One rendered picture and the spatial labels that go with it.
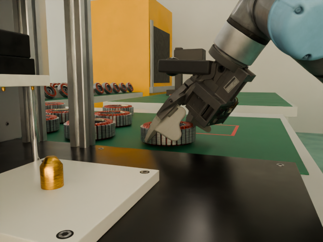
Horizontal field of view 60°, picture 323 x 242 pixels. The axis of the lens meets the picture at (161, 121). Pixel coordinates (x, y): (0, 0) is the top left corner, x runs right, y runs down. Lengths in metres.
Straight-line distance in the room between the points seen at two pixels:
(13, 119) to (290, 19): 0.47
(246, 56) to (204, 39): 4.97
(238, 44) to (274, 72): 4.83
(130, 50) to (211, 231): 3.65
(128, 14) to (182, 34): 1.87
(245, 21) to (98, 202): 0.33
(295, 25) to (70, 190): 0.27
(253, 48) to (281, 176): 0.21
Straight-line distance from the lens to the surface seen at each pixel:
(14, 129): 0.58
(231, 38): 0.46
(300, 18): 0.34
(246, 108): 1.53
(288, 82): 5.29
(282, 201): 0.28
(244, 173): 0.34
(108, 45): 3.97
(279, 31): 0.35
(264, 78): 5.27
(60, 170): 0.26
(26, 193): 0.27
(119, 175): 0.29
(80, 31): 0.46
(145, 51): 3.72
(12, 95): 0.57
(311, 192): 0.38
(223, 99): 0.48
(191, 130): 0.54
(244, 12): 0.46
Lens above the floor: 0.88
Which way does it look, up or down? 8 degrees down
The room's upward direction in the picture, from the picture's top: straight up
